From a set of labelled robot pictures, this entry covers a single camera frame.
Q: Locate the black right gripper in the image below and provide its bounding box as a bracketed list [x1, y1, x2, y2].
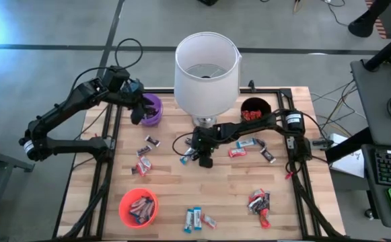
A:
[192, 121, 242, 169]

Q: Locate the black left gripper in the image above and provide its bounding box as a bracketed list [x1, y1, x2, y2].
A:
[114, 76, 156, 126]

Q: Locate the purple pumpkin face bucket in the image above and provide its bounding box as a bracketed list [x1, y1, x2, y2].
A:
[133, 93, 164, 128]

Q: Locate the silver lamp with white shade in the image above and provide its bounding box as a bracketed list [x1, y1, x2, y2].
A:
[174, 31, 243, 128]

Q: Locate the black plastic bucket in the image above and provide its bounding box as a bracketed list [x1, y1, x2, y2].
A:
[240, 96, 273, 131]

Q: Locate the orange pumpkin face bucket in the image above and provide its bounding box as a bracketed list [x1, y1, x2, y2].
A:
[118, 187, 159, 230]

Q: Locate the white paper sheet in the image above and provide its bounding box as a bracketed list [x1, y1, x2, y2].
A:
[330, 149, 365, 179]

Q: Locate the grey metal side table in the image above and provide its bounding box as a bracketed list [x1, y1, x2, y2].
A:
[0, 134, 36, 242]

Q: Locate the grey office desk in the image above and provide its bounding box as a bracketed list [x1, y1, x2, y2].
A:
[349, 58, 391, 149]

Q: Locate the black stand leg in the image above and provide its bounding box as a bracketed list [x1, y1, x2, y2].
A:
[347, 0, 391, 38]

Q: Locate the black slanted pole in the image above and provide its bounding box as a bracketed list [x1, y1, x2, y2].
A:
[363, 26, 391, 72]

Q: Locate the black aluminium rig frame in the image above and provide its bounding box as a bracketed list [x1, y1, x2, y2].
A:
[52, 80, 346, 242]

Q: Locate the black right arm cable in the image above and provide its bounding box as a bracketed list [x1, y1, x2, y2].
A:
[171, 131, 199, 158]

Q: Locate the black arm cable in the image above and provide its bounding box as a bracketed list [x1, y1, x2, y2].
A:
[171, 131, 199, 158]
[67, 37, 145, 99]

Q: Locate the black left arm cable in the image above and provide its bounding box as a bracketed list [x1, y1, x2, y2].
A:
[67, 37, 145, 99]

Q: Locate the black floor cable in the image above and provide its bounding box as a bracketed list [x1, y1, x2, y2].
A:
[321, 0, 350, 28]

